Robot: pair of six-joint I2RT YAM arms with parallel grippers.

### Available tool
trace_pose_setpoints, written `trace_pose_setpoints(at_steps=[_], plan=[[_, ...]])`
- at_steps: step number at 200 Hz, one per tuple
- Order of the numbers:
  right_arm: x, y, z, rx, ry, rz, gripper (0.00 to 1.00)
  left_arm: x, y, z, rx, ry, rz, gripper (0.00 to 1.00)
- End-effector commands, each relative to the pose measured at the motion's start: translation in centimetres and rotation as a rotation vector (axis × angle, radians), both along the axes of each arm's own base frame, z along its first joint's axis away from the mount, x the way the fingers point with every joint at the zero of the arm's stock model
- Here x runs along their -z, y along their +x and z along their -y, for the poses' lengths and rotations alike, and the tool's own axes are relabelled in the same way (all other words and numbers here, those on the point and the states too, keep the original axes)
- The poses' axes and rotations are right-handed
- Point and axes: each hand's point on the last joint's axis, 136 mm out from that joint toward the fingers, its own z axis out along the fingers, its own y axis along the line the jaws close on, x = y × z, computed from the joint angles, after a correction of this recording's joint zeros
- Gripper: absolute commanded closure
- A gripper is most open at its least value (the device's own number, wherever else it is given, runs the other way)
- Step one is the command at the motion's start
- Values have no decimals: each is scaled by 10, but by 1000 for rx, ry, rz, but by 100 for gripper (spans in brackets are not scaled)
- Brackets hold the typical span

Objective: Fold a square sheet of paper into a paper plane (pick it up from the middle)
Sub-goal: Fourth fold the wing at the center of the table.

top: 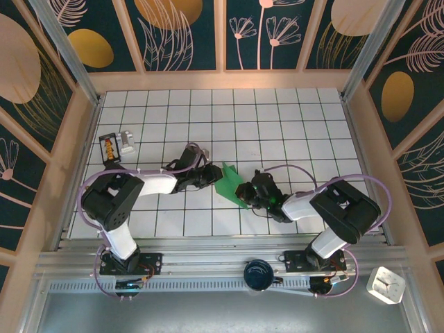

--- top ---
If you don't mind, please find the green square paper sheet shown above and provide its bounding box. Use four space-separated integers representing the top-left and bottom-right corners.
214 162 251 211

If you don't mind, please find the white square clock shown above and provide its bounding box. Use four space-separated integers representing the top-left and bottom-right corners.
366 266 407 305

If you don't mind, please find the white plastic block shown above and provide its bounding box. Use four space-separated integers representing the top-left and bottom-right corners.
116 130 137 156

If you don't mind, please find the dark blue round cap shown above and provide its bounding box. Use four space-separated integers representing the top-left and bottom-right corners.
242 258 282 292

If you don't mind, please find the black box with orange spring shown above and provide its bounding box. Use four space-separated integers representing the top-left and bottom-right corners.
99 133 122 164

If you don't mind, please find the small circuit board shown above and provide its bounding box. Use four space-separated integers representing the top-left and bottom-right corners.
114 280 146 292
310 273 350 296

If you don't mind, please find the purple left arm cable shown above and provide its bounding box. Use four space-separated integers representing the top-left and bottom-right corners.
78 142 209 301

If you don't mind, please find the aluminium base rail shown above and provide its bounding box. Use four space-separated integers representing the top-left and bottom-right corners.
34 235 410 280

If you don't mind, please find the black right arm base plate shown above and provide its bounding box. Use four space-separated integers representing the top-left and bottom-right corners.
283 249 347 273

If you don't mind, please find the slotted grey cable duct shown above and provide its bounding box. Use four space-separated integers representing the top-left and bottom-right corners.
46 279 313 294

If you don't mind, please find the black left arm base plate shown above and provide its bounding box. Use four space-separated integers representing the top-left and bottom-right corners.
99 252 164 277

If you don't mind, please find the aluminium table side rail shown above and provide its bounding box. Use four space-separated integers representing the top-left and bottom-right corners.
341 93 396 246
55 95 105 253

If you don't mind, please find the aluminium corner post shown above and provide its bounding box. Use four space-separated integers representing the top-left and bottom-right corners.
29 0 103 105
339 0 407 103

